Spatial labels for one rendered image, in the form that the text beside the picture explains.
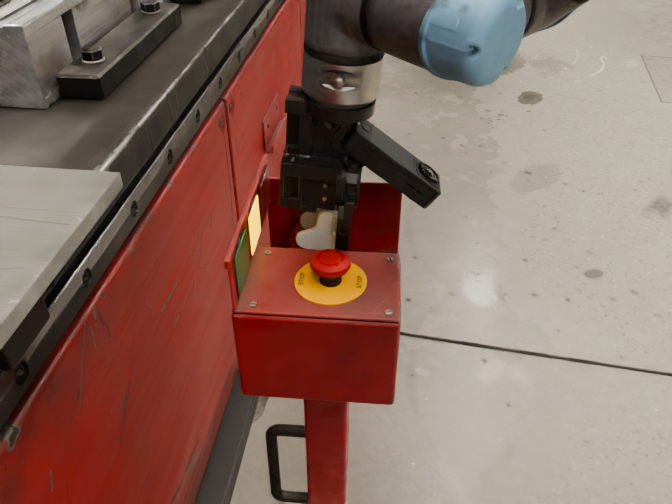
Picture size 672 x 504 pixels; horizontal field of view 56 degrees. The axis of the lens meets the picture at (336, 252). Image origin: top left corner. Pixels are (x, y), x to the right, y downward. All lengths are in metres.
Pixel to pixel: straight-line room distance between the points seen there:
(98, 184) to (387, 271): 0.35
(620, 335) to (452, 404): 0.53
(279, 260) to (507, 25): 0.32
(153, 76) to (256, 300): 0.37
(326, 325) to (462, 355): 1.09
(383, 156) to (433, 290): 1.24
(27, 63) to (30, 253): 0.49
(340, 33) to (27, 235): 0.33
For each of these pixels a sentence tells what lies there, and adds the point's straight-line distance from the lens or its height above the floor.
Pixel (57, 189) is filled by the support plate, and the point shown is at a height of 1.00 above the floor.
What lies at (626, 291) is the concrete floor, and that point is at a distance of 2.00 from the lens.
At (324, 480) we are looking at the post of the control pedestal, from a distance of 0.92.
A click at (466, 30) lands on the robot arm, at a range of 0.49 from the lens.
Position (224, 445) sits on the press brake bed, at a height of 0.05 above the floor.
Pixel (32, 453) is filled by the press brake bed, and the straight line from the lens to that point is 0.61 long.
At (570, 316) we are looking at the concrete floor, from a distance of 1.85.
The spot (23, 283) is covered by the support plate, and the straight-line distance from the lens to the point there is 0.31.
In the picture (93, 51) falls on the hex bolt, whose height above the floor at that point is 0.92.
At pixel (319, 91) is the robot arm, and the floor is 0.95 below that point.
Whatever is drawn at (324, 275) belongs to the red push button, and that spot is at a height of 0.80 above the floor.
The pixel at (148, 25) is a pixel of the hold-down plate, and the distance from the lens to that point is 0.96.
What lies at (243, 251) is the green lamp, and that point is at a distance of 0.61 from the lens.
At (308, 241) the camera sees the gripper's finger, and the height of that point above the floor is 0.77.
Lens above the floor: 1.18
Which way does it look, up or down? 37 degrees down
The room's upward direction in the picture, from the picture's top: straight up
